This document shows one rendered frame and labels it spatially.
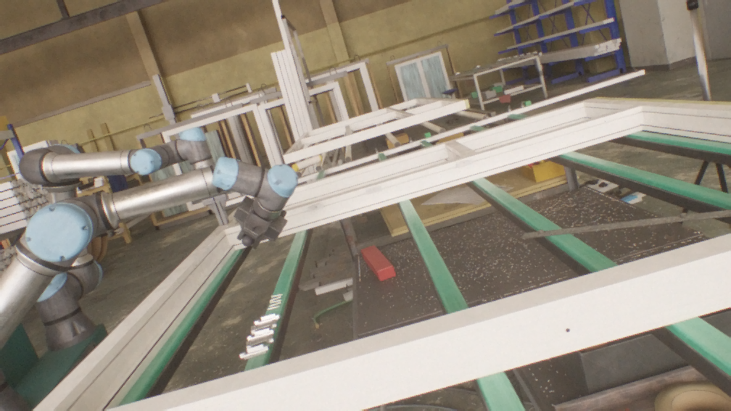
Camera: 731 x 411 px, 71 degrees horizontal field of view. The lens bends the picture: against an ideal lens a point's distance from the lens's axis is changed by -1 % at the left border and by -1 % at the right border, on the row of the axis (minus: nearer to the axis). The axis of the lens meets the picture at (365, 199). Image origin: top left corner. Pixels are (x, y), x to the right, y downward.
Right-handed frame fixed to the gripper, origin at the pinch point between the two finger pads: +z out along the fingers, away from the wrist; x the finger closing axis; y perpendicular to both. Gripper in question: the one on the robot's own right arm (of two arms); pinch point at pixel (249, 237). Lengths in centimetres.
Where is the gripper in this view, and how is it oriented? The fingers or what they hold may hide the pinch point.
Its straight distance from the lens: 149.6
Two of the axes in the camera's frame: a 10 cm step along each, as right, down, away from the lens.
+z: -4.4, 5.3, 7.2
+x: -8.4, -5.2, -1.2
